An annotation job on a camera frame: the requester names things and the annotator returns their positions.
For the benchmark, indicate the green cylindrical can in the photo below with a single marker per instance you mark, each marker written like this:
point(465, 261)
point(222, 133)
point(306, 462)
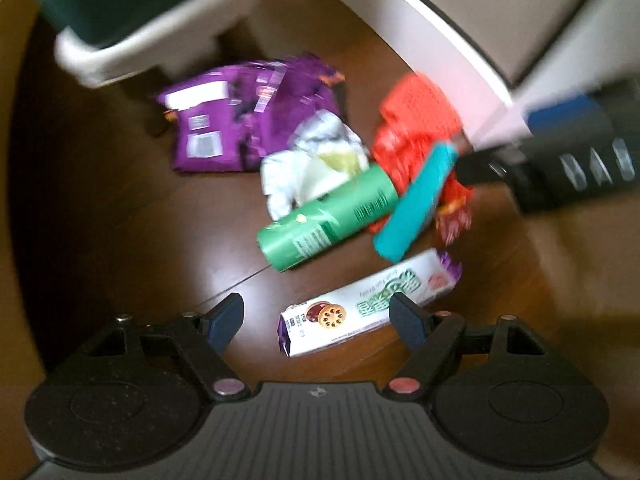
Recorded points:
point(326, 221)

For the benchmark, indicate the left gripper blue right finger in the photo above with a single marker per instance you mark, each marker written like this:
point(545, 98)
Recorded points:
point(411, 322)

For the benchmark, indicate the crumpled silver white wrapper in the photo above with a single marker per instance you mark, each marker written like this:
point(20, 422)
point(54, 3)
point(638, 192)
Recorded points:
point(323, 154)

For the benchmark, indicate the red plastic bag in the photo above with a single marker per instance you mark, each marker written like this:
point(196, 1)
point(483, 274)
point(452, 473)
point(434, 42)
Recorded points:
point(421, 168)

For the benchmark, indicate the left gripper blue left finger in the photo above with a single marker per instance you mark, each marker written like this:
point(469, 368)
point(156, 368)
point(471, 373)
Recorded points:
point(220, 324)

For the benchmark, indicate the orange foam fruit net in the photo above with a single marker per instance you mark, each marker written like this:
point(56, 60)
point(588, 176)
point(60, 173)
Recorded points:
point(416, 109)

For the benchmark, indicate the teal sponge block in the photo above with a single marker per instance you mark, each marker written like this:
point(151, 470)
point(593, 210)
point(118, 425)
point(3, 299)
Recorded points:
point(417, 206)

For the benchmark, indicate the white cookie package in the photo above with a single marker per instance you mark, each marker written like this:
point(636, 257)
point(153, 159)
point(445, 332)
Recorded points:
point(357, 308)

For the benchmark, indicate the purple snack bag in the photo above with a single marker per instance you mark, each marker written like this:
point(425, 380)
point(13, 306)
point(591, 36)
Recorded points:
point(231, 117)

